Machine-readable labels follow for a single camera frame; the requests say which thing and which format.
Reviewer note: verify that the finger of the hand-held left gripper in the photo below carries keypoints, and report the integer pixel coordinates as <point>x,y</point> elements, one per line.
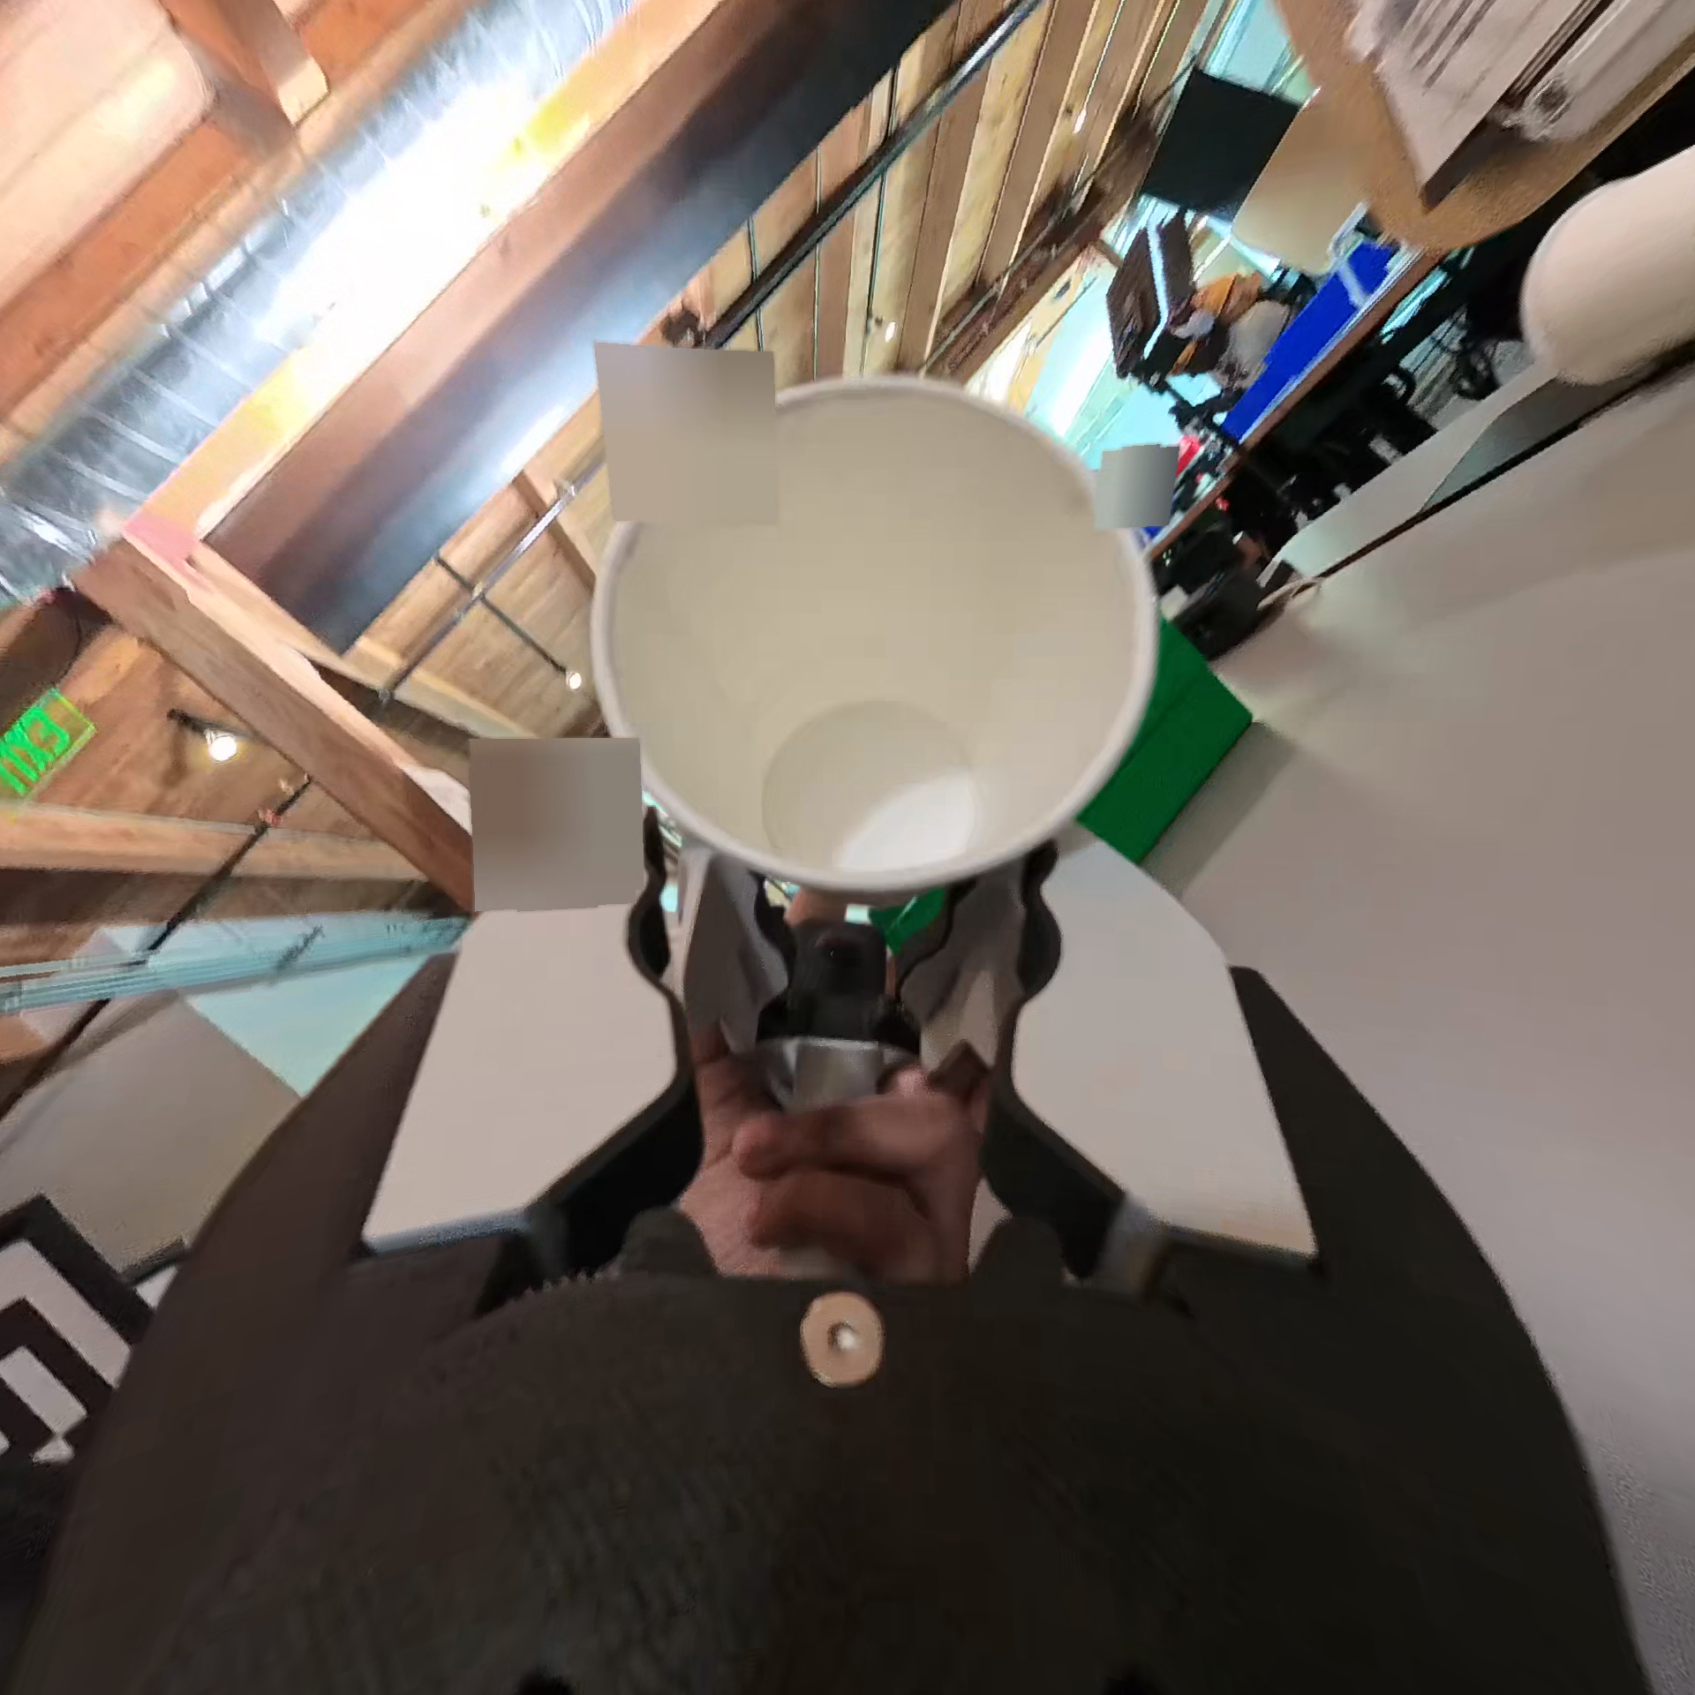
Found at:
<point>728,951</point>
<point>971,973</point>

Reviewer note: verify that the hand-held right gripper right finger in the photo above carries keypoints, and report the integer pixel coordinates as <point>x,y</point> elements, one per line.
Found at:
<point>1150,1058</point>

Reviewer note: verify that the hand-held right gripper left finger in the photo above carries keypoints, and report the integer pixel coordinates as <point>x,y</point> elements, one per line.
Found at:
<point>529,1058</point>

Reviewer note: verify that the white paper cup green band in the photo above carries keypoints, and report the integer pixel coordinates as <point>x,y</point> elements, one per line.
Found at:
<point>873,608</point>
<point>1603,291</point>

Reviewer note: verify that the person's left hand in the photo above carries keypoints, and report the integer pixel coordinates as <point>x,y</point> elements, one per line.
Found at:
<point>821,1191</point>

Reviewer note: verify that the green plastic bin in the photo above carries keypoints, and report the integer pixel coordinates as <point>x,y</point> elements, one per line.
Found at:
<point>1165,755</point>

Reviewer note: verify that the black power box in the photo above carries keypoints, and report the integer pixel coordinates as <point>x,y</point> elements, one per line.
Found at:
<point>1211,595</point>

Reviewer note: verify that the black white marker poster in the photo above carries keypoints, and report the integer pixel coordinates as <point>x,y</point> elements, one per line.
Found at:
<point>68,1323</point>

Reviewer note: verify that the green illuminated sign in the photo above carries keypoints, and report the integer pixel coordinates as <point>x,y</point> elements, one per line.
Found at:
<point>37,747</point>

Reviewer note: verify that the blue plastic bin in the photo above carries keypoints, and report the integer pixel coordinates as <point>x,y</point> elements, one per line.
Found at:
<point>1325,343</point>

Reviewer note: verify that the wooden document stand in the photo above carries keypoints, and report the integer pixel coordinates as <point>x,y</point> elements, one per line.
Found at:
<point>1457,222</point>

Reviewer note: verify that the silver ventilation duct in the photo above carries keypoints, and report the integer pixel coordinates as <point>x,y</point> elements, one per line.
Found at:
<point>200,332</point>

